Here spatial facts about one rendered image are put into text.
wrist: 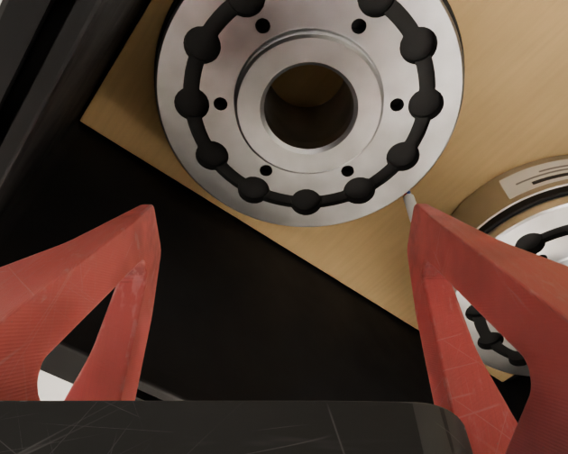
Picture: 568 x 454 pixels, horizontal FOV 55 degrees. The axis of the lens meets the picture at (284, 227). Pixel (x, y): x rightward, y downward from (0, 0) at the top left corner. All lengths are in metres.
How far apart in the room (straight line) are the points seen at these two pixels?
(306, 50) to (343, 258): 0.12
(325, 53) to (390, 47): 0.02
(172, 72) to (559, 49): 0.14
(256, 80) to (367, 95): 0.04
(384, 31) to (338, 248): 0.11
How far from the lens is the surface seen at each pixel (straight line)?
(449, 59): 0.19
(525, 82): 0.23
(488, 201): 0.24
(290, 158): 0.19
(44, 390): 0.60
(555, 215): 0.23
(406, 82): 0.19
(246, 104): 0.18
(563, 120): 0.25
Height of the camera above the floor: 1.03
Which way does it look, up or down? 54 degrees down
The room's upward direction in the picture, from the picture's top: 179 degrees counter-clockwise
